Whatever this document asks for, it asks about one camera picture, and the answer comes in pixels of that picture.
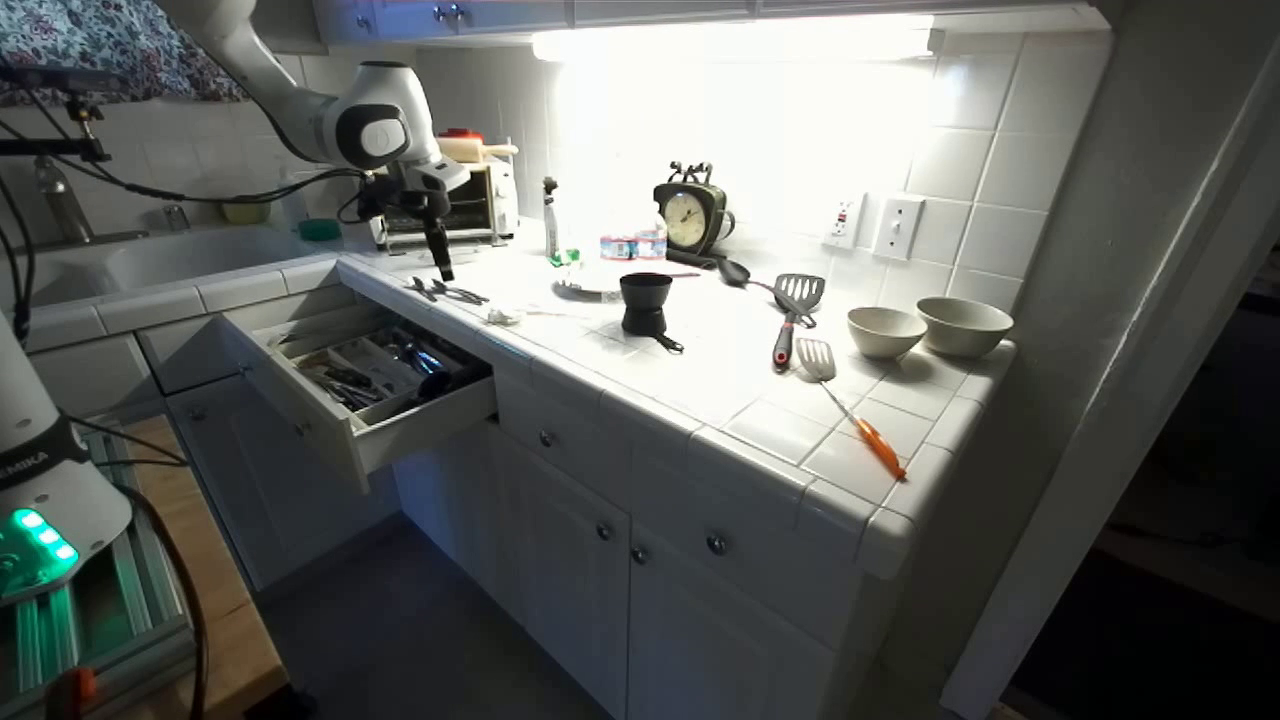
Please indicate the open white cutlery drawer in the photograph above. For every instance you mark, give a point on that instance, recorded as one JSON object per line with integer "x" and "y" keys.
{"x": 403, "y": 426}

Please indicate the white sink counter unit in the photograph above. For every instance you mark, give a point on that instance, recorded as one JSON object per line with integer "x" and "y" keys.
{"x": 173, "y": 261}

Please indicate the green sponge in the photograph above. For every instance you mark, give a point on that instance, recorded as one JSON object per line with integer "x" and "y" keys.
{"x": 323, "y": 231}

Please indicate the grey cutlery tray insert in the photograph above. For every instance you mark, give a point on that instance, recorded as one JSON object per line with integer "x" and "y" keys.
{"x": 361, "y": 364}

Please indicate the metal spoon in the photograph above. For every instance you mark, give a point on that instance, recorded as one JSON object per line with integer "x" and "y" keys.
{"x": 466, "y": 292}
{"x": 426, "y": 284}

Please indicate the metal robot stand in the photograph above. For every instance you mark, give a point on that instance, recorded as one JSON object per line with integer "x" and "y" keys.
{"x": 104, "y": 627}

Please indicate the floral patterned curtain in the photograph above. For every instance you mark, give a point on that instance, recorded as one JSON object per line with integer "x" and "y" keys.
{"x": 82, "y": 43}

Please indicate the slim white bottle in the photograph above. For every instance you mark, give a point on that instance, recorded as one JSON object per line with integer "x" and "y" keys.
{"x": 550, "y": 221}

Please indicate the yellow sponge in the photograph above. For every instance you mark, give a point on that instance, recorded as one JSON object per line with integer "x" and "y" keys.
{"x": 245, "y": 208}

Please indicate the black metal bar mount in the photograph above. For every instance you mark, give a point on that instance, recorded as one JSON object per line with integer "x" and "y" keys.
{"x": 55, "y": 150}

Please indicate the round metal cabinet knob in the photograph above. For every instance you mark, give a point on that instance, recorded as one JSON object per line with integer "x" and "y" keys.
{"x": 544, "y": 437}
{"x": 642, "y": 552}
{"x": 718, "y": 541}
{"x": 605, "y": 528}

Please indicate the small clear plastic container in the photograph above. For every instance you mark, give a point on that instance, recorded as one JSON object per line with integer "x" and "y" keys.
{"x": 616, "y": 249}

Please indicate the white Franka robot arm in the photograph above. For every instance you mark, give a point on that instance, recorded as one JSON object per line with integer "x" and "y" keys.
{"x": 273, "y": 80}

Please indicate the white plate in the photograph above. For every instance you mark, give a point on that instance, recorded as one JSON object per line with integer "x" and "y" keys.
{"x": 595, "y": 280}

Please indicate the black ladle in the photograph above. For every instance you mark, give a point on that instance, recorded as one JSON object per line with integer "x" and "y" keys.
{"x": 735, "y": 272}

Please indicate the green cloth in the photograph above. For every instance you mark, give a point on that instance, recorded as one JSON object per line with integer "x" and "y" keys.
{"x": 565, "y": 257}

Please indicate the under-cabinet strip light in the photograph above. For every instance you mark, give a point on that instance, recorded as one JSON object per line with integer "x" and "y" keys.
{"x": 735, "y": 38}

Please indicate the small white ceramic bowl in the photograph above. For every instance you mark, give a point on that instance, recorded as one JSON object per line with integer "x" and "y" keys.
{"x": 884, "y": 331}

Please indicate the white toaster oven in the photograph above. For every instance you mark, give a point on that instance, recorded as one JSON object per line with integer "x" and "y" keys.
{"x": 487, "y": 200}

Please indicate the large white ceramic bowl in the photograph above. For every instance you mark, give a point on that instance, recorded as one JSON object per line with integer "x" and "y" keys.
{"x": 960, "y": 324}

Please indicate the small white lump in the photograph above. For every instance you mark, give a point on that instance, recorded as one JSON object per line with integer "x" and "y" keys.
{"x": 500, "y": 318}

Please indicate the white lower kitchen cabinet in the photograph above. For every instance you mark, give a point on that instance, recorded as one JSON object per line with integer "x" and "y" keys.
{"x": 666, "y": 601}

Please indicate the black twin-bell alarm clock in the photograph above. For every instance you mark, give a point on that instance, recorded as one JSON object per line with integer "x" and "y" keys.
{"x": 690, "y": 174}

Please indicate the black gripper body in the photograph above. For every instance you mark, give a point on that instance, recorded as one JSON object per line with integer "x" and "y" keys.
{"x": 426, "y": 192}

